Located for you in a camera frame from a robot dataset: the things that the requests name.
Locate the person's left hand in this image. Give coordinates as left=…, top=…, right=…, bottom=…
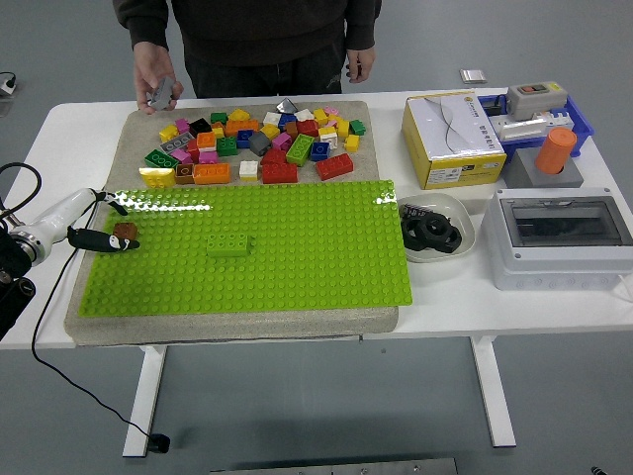
left=344, top=47, right=378, bottom=84

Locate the person's right hand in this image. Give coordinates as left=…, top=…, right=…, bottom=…
left=133, top=42, right=185, bottom=116

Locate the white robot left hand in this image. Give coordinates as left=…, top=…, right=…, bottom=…
left=24, top=187, right=141, bottom=255

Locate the grey long toy brick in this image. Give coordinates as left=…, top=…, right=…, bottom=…
left=146, top=75, right=177, bottom=111
left=159, top=132, right=195, bottom=155

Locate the dark green long toy brick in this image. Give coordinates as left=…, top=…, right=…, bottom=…
left=143, top=148, right=180, bottom=170

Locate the light green long toy brick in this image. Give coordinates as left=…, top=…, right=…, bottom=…
left=285, top=133, right=316, bottom=166
left=206, top=231, right=257, bottom=258

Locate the red long toy brick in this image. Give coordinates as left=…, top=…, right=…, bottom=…
left=260, top=162, right=300, bottom=185
left=315, top=152, right=355, bottom=181

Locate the yellow curved toy brick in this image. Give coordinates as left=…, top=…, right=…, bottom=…
left=138, top=166, right=177, bottom=188

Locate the orange long toy brick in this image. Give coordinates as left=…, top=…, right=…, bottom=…
left=192, top=162, right=232, bottom=186
left=223, top=119, right=260, bottom=138

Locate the grey square toy brick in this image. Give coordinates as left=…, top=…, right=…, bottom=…
left=247, top=131, right=272, bottom=157

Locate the green studded baseplate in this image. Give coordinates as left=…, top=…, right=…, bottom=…
left=77, top=178, right=413, bottom=317

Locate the person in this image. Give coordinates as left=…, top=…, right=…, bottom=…
left=112, top=0, right=383, bottom=99

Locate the yellow and white cardboard box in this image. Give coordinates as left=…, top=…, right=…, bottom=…
left=401, top=89, right=508, bottom=191

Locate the white table leg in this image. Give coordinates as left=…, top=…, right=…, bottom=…
left=122, top=343, right=168, bottom=459
left=469, top=335, right=517, bottom=449

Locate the black small component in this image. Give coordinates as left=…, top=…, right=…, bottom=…
left=480, top=96, right=508, bottom=119

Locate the white bowl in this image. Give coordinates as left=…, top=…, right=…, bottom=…
left=397, top=192, right=477, bottom=264

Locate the black hex nut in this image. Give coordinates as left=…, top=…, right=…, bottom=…
left=428, top=228, right=464, bottom=256
left=400, top=219, right=430, bottom=251
left=417, top=213, right=457, bottom=242

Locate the white circuit breaker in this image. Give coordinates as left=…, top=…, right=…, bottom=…
left=487, top=109, right=570, bottom=144

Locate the grey block holder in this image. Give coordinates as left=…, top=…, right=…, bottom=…
left=503, top=147, right=586, bottom=189

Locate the white distribution box clear lid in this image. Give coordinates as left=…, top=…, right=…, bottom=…
left=482, top=186, right=633, bottom=292

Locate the orange cylinder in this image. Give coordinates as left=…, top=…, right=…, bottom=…
left=534, top=127, right=579, bottom=175

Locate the grey-brown mat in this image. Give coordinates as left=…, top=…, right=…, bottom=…
left=63, top=100, right=400, bottom=346

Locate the blue plastic bin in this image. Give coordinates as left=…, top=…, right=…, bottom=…
left=477, top=92, right=595, bottom=158

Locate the grey push-button switch box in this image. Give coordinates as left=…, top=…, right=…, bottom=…
left=504, top=81, right=568, bottom=122

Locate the black cord with plug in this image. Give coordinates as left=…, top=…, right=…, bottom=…
left=30, top=200, right=172, bottom=452

